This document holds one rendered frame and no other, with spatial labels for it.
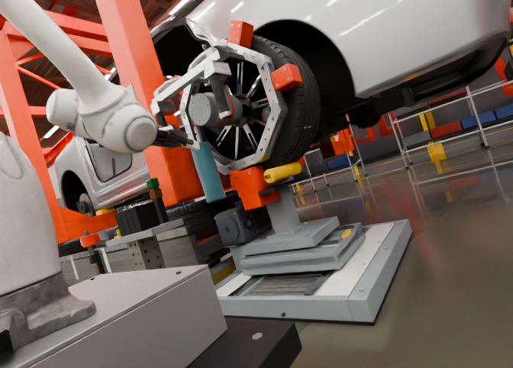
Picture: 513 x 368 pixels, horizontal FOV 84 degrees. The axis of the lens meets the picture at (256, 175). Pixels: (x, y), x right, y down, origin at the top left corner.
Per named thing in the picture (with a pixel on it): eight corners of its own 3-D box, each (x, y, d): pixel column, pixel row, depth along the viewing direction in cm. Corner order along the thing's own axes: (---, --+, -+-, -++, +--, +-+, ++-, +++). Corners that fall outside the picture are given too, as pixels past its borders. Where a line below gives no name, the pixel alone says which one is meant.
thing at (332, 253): (366, 239, 138) (359, 219, 138) (341, 271, 109) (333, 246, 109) (282, 250, 168) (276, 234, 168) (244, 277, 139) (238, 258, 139)
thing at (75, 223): (121, 224, 312) (112, 193, 312) (69, 240, 270) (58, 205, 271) (114, 226, 322) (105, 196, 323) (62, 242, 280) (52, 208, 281)
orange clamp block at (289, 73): (284, 92, 116) (303, 82, 111) (274, 91, 110) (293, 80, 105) (279, 75, 116) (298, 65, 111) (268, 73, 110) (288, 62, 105)
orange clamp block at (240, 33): (250, 48, 122) (254, 25, 119) (239, 45, 116) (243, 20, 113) (237, 46, 126) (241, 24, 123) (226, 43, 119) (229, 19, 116)
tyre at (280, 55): (268, 197, 159) (352, 101, 125) (242, 208, 140) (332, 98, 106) (201, 117, 179) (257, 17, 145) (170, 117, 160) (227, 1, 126)
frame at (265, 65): (301, 148, 115) (259, 20, 116) (293, 150, 109) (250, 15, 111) (211, 181, 147) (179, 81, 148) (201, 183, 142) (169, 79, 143)
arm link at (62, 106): (101, 138, 80) (125, 149, 72) (35, 124, 67) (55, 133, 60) (111, 101, 79) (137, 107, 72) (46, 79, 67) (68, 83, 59)
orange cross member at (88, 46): (206, 85, 483) (198, 61, 484) (14, 60, 276) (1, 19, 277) (201, 88, 490) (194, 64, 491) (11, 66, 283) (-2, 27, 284)
